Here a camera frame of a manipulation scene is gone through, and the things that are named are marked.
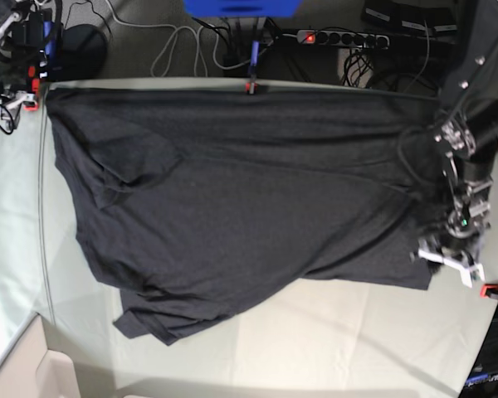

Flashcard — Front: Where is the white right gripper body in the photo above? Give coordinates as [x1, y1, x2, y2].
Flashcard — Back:
[0, 91, 37, 129]

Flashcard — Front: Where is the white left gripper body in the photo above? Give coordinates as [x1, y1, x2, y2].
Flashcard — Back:
[411, 226, 486, 287]

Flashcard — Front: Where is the black t-shirt with colourful print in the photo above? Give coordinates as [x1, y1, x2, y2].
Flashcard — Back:
[46, 89, 441, 345]

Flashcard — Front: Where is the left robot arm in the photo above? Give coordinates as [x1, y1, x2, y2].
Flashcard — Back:
[398, 1, 498, 287]

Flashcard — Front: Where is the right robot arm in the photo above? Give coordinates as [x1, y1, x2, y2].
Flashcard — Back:
[0, 1, 63, 135]

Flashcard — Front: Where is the red black clamp left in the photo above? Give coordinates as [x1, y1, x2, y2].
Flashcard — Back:
[23, 66, 41, 111]

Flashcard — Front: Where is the light green table cloth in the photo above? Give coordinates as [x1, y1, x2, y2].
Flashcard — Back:
[0, 75, 498, 398]

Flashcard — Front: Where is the blue box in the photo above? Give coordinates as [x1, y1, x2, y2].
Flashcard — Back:
[183, 0, 300, 17]

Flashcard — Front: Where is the red black clamp middle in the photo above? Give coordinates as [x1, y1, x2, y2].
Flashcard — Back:
[246, 82, 257, 95]

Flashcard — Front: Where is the black power strip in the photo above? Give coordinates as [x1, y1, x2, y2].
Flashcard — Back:
[296, 30, 391, 50]

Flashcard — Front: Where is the white cable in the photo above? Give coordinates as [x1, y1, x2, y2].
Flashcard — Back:
[107, 0, 250, 78]

